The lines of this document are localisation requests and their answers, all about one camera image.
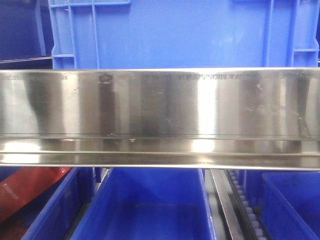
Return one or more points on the blue bin holding capacitor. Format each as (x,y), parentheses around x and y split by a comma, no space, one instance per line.
(141,203)

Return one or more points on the blue crate on upper shelf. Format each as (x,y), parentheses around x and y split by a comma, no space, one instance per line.
(138,34)

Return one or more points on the blue bin lower left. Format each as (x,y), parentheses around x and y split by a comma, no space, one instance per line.
(50,215)

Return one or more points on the red bag in bin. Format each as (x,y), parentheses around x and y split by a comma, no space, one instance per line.
(23,186)

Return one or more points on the blue bin lower right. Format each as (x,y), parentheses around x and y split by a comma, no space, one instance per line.
(291,206)

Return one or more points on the dark blue crate upper left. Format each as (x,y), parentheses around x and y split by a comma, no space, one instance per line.
(25,29)

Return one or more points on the stainless steel shelf rail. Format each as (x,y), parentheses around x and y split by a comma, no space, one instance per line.
(216,118)

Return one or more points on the roller track rail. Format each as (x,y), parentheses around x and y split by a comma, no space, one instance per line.
(232,216)

